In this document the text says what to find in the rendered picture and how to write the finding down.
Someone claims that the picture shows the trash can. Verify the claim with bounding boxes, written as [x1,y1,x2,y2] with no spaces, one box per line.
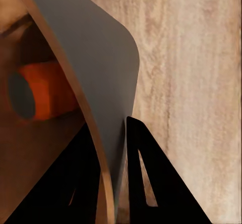
[0,0,140,224]

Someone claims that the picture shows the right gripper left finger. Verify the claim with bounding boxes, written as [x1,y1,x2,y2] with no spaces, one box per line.
[4,123,101,224]

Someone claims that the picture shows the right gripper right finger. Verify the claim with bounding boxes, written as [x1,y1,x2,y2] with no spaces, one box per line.
[127,116,212,224]

